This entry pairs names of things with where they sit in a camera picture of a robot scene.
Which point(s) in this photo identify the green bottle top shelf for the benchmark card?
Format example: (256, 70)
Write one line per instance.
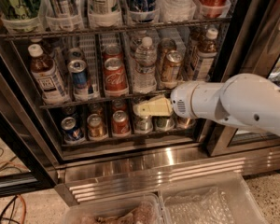
(22, 16)

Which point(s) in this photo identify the clear plastic bin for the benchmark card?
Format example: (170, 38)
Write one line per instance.
(240, 200)
(136, 209)

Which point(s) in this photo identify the brown tea bottle right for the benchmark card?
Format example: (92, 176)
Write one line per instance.
(203, 55)

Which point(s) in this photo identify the blue pepsi can middle shelf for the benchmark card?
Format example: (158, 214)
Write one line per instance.
(81, 78)

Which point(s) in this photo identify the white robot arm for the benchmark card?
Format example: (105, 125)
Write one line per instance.
(245, 101)

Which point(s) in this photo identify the gold can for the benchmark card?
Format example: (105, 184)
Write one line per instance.
(185, 123)
(96, 127)

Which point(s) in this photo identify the striped can top shelf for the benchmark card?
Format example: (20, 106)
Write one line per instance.
(66, 14)

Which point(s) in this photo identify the wire shelf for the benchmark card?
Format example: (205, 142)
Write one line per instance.
(5, 34)
(81, 104)

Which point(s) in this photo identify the clear water bottle front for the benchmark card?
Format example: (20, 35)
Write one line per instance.
(145, 57)

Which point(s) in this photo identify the red coca-cola can front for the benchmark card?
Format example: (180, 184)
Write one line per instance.
(115, 79)

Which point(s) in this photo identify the gold can bottom right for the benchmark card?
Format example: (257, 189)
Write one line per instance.
(185, 123)

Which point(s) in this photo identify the silver can behind pepsi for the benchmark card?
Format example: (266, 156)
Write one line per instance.
(75, 54)

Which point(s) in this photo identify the gold can rear middle shelf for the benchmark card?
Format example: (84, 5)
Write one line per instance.
(165, 45)

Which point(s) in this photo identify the red coca-cola can rear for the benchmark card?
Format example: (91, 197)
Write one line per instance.
(112, 51)

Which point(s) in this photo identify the white label bottle top shelf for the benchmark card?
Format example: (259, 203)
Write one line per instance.
(104, 13)

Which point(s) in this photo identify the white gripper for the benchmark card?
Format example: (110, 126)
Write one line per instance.
(181, 101)

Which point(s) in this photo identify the red can bottom shelf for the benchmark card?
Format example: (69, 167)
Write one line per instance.
(120, 124)

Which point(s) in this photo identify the middle wire shelf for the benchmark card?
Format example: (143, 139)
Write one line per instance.
(81, 104)

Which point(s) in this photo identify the green can bottom shelf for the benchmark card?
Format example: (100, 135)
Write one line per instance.
(164, 123)

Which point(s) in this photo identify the left fridge glass door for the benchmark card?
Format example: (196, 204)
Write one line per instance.
(21, 128)

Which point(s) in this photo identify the clear plastic bin right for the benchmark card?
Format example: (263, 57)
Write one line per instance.
(240, 200)

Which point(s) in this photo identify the right fridge door frame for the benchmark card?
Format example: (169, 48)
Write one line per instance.
(251, 45)

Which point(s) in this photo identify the silver can bottom shelf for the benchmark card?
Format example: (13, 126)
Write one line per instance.
(143, 124)

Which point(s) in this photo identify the gold can shelf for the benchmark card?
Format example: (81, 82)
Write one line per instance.
(171, 68)
(165, 45)

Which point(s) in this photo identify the brown tea bottle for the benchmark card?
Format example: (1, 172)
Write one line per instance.
(47, 76)
(203, 55)

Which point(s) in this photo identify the clear water bottle rear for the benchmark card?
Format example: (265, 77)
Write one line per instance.
(136, 39)

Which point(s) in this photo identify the gold can front middle shelf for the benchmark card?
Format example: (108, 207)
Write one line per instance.
(171, 68)

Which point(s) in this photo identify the blue pepsi can shelf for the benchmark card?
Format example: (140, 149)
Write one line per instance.
(81, 78)
(72, 132)

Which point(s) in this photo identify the clear plastic bin left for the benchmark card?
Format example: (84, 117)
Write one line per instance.
(136, 209)

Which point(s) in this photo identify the brown tea bottle left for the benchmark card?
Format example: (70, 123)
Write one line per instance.
(47, 76)

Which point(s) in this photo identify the pepsi bottle top shelf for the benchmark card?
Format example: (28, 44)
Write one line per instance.
(142, 10)

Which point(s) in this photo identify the top wire shelf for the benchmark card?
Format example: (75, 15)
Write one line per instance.
(5, 34)

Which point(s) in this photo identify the blue pepsi can bottom shelf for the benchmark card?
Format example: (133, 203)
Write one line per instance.
(72, 132)

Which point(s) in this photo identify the bubble wrap sheet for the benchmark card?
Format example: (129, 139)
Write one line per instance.
(199, 206)

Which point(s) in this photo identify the red coca-cola can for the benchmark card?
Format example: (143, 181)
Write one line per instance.
(112, 51)
(115, 79)

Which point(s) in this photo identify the clear water bottle top shelf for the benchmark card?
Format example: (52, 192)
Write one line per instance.
(177, 10)

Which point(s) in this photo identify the steel fridge bottom grille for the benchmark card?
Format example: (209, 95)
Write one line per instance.
(148, 171)

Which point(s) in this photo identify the gold can bottom left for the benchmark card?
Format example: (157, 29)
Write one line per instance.
(96, 127)

